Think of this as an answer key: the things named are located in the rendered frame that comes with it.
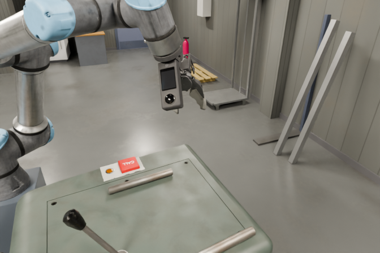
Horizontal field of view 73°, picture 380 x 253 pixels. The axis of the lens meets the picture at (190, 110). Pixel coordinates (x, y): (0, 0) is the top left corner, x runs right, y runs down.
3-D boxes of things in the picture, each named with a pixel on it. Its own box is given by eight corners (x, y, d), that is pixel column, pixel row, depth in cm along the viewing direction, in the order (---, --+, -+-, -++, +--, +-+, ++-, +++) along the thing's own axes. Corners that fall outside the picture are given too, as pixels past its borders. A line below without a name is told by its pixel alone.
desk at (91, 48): (78, 66, 623) (72, 35, 590) (78, 53, 737) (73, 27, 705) (109, 64, 646) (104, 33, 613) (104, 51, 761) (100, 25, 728)
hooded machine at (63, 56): (47, 57, 703) (33, 4, 643) (70, 55, 723) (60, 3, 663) (43, 64, 640) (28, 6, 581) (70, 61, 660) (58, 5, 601)
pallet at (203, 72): (217, 82, 524) (218, 77, 519) (182, 87, 499) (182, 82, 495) (197, 67, 618) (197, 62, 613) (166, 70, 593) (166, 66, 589)
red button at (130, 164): (135, 160, 91) (134, 155, 90) (140, 170, 86) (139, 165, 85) (118, 165, 89) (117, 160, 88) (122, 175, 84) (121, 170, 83)
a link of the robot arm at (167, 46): (174, 37, 53) (138, 45, 55) (181, 55, 56) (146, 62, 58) (177, 18, 58) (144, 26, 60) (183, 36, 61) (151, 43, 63)
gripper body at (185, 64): (196, 70, 70) (183, 32, 62) (195, 92, 64) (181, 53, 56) (170, 75, 72) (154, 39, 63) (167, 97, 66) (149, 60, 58)
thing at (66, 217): (85, 218, 55) (81, 202, 53) (87, 230, 53) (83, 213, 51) (65, 225, 54) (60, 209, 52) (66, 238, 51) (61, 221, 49)
